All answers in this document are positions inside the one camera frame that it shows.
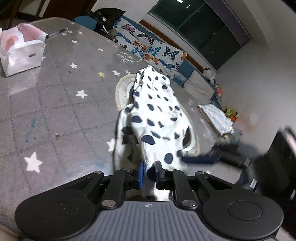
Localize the grey pillow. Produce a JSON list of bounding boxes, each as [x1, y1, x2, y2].
[[183, 70, 214, 102]]

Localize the black bag on sofa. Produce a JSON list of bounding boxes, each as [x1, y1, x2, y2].
[[91, 8, 126, 40]]

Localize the white navy polka dot garment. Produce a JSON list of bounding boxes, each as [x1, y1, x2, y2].
[[113, 65, 190, 201]]

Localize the grey star pattern table mat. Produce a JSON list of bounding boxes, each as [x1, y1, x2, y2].
[[0, 17, 255, 235]]

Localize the butterfly pattern cushion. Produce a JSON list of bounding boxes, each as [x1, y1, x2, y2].
[[113, 18, 187, 78]]

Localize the striped folded blanket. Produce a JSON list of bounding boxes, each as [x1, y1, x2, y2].
[[198, 104, 234, 137]]

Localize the round black induction cooktop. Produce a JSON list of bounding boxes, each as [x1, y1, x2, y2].
[[115, 74, 200, 157]]

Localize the black pen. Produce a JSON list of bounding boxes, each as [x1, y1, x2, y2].
[[46, 28, 68, 39]]

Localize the blue sofa bench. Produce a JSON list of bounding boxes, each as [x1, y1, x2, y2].
[[74, 14, 223, 107]]

